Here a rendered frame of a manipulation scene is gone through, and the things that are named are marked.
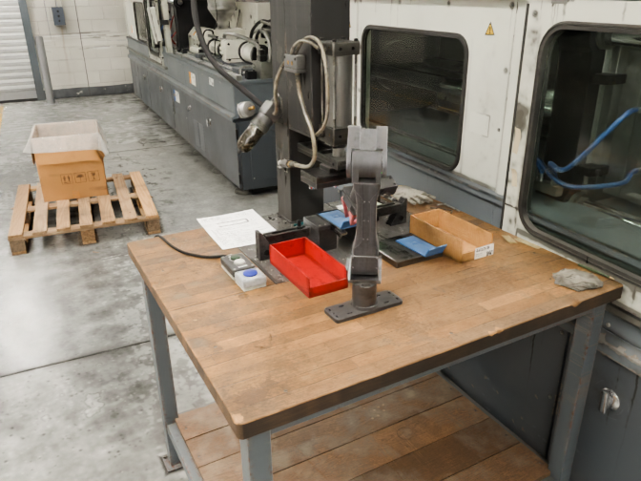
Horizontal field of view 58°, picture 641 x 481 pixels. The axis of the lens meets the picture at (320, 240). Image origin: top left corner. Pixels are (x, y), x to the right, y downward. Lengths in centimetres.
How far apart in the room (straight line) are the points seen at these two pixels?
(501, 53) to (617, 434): 125
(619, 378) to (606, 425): 18
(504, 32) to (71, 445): 221
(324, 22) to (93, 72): 922
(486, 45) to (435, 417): 132
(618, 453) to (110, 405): 197
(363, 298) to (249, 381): 37
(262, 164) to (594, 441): 360
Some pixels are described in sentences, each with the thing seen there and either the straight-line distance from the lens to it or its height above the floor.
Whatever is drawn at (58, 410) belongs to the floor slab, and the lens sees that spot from 283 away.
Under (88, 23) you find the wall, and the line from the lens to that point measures 1077.
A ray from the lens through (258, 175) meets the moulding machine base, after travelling 499.
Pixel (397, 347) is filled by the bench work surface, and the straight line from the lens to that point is 135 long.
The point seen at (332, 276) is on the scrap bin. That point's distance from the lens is 164.
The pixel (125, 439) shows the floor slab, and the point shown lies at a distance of 258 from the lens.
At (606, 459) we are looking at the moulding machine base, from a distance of 212.
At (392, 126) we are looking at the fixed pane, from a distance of 270.
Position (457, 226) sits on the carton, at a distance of 192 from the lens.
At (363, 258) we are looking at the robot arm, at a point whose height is 105.
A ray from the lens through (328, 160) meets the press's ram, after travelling 176.
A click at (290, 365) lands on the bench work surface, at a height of 90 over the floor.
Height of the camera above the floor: 165
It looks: 24 degrees down
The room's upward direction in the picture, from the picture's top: 1 degrees counter-clockwise
